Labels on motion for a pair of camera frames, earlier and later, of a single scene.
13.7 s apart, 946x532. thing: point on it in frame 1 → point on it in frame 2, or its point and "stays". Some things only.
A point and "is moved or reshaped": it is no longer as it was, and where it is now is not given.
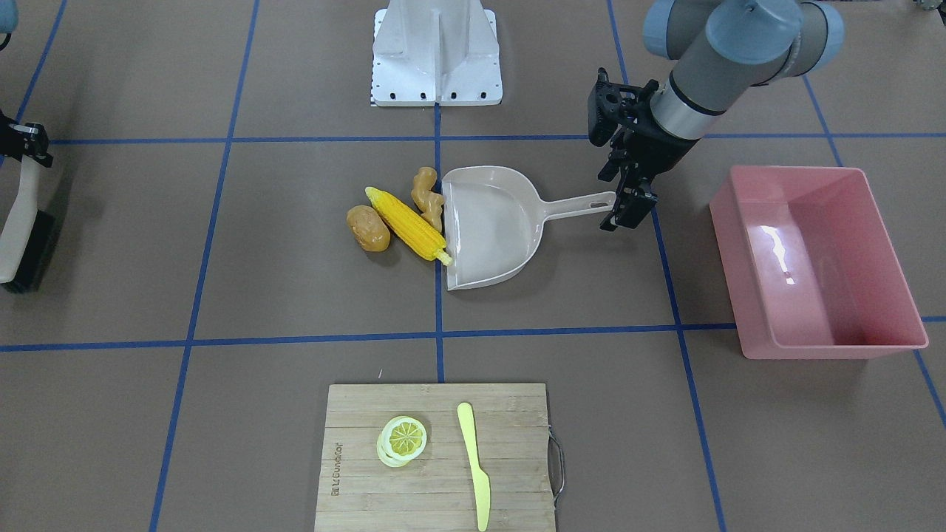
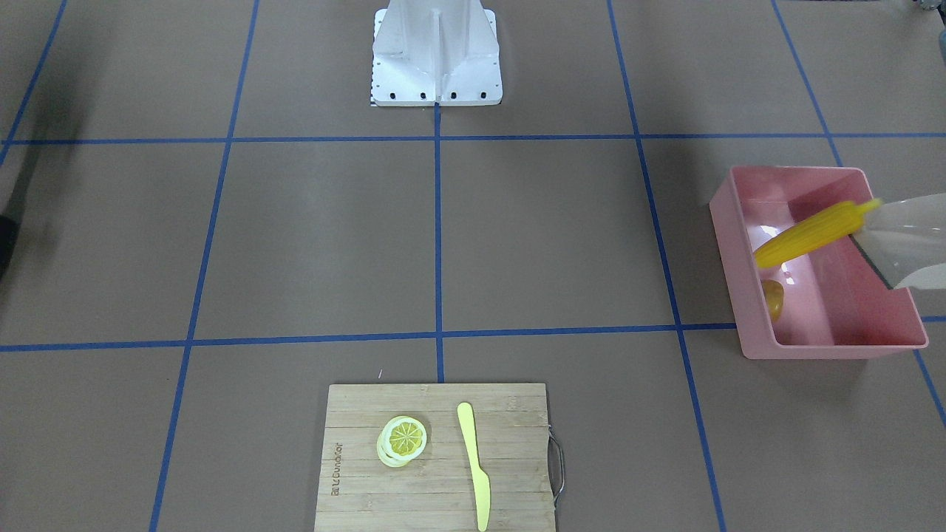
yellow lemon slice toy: x=401 y=440 stays
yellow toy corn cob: x=414 y=230 → x=828 y=225
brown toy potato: x=369 y=228 → x=774 y=293
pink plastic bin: x=814 y=269 stays
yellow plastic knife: x=480 y=481 stays
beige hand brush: x=26 y=241 is moved or reshaped
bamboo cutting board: x=436 y=457 stays
